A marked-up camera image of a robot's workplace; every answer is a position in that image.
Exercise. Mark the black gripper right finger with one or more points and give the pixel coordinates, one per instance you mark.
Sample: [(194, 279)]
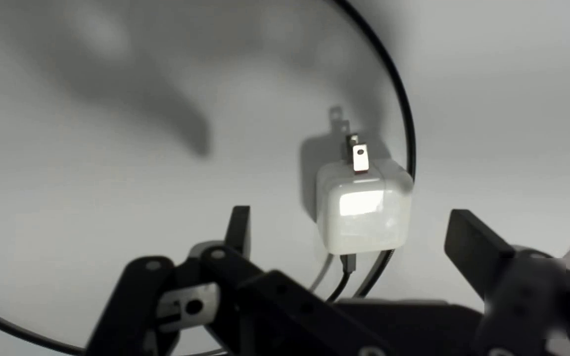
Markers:
[(495, 263)]

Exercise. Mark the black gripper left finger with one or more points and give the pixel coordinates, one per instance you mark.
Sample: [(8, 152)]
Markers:
[(232, 283)]

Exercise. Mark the white charger power adapter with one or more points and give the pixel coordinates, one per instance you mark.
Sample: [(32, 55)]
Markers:
[(364, 210)]

